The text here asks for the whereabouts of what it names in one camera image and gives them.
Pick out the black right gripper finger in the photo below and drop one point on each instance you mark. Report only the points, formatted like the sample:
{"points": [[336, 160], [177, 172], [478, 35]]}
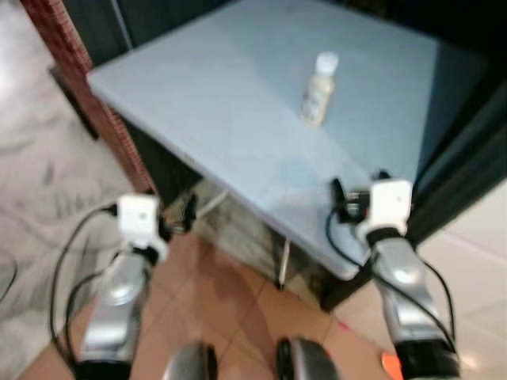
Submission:
{"points": [[382, 176], [337, 191]]}

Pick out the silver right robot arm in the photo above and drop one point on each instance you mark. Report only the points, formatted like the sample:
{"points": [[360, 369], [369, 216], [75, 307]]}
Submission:
{"points": [[404, 277]]}

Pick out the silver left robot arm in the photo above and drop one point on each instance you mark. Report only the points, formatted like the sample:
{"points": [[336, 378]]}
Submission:
{"points": [[119, 293]]}

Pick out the beige bottle with white cap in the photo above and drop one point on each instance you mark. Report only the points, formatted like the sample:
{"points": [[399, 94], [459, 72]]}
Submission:
{"points": [[318, 99]]}

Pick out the white plastic table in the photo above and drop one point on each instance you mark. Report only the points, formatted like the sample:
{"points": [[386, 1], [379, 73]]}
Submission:
{"points": [[238, 103]]}

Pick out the silver left robot leg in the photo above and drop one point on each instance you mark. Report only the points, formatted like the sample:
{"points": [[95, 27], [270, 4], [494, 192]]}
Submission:
{"points": [[190, 366]]}

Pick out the silver robot leg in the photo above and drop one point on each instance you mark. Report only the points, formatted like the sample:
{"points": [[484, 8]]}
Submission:
{"points": [[309, 364], [190, 366]]}

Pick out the silver right robot leg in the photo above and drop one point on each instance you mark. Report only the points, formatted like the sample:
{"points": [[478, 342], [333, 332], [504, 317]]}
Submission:
{"points": [[309, 364]]}

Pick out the dark grey metal door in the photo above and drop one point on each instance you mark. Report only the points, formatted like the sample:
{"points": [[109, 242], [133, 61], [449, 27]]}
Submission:
{"points": [[103, 24]]}

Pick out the red tiled pillar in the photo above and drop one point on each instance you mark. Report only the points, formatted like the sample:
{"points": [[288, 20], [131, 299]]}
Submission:
{"points": [[47, 16]]}

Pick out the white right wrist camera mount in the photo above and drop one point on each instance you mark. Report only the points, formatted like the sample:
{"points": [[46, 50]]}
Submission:
{"points": [[390, 206]]}

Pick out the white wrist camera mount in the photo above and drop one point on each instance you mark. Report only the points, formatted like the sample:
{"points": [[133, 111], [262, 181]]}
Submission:
{"points": [[390, 206], [136, 218]]}

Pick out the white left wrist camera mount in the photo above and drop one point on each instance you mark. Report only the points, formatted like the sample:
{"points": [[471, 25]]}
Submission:
{"points": [[136, 218]]}

